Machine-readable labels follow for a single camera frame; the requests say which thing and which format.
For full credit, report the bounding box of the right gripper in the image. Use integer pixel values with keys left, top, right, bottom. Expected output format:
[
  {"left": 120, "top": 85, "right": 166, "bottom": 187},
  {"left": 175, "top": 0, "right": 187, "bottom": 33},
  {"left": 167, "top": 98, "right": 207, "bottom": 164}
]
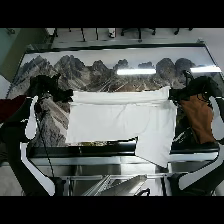
[{"left": 168, "top": 87, "right": 188, "bottom": 103}]

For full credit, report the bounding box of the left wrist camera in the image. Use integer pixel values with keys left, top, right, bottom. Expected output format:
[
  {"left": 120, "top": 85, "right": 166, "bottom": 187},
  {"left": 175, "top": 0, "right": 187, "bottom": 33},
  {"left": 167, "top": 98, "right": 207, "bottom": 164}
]
[{"left": 48, "top": 73, "right": 62, "bottom": 90}]

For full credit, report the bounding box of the black cable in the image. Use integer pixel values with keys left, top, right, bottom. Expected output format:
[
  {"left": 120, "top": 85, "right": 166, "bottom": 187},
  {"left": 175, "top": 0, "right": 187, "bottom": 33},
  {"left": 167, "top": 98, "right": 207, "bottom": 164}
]
[{"left": 33, "top": 96, "right": 56, "bottom": 178}]

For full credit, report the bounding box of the white T-shirt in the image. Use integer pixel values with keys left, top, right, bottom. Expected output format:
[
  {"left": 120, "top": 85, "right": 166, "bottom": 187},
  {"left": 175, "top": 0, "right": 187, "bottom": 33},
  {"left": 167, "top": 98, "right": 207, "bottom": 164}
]
[{"left": 65, "top": 85, "right": 178, "bottom": 169}]

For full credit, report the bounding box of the orange-brown garment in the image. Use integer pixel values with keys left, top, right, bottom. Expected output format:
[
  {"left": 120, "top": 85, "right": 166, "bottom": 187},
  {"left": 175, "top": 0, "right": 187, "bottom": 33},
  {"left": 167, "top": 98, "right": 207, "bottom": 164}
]
[{"left": 180, "top": 94, "right": 216, "bottom": 145}]

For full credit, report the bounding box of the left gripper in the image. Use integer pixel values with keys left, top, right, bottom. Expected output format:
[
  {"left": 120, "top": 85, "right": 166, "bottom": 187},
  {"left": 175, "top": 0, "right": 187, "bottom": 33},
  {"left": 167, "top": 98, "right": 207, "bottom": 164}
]
[{"left": 52, "top": 87, "right": 74, "bottom": 103}]

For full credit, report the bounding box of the dark red garment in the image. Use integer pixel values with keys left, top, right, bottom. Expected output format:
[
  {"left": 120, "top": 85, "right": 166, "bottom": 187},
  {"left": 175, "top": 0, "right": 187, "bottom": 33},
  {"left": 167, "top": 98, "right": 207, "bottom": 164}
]
[{"left": 0, "top": 95, "right": 28, "bottom": 124}]

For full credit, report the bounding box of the silver frame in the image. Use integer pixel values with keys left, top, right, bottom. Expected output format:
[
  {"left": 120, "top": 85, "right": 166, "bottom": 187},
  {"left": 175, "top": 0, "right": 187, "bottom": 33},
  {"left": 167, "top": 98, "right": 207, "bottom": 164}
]
[{"left": 0, "top": 153, "right": 224, "bottom": 197}]

